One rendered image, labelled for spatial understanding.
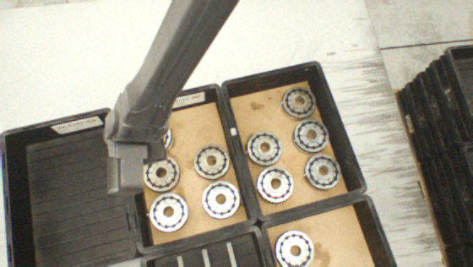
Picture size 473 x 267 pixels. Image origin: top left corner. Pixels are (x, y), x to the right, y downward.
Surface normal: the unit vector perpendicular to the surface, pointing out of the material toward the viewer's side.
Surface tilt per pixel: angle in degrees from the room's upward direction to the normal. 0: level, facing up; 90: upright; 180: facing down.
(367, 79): 0
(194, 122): 0
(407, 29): 0
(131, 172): 31
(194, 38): 81
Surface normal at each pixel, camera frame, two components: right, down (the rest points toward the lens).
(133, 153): 0.53, -0.29
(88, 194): 0.04, -0.31
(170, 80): 0.23, 0.87
